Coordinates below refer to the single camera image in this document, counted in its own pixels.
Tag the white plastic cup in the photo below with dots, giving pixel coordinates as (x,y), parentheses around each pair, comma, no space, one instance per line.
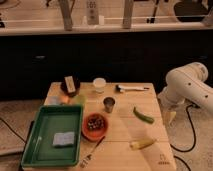
(99,84)

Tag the dark round box with card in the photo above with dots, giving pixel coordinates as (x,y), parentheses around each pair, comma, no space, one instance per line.
(70,86)

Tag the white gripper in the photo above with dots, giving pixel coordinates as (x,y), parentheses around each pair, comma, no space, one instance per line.
(168,101)

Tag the metal cup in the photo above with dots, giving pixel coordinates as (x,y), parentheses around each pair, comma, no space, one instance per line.
(109,103)

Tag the white brush with black head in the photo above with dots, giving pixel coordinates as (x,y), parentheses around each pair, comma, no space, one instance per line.
(122,88)

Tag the orange bowl with beans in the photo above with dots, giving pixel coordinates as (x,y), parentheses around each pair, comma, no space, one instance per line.
(94,126)

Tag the blue sponge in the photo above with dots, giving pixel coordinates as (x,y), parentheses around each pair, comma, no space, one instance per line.
(64,139)

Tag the green chili pepper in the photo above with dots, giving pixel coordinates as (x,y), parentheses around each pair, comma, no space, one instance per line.
(143,117)

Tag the green plastic tray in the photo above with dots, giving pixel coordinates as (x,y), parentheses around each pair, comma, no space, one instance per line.
(50,121)

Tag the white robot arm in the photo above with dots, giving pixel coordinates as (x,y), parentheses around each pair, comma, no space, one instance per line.
(185,82)

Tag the fork with dark handle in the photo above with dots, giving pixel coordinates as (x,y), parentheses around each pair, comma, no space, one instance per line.
(88,157)

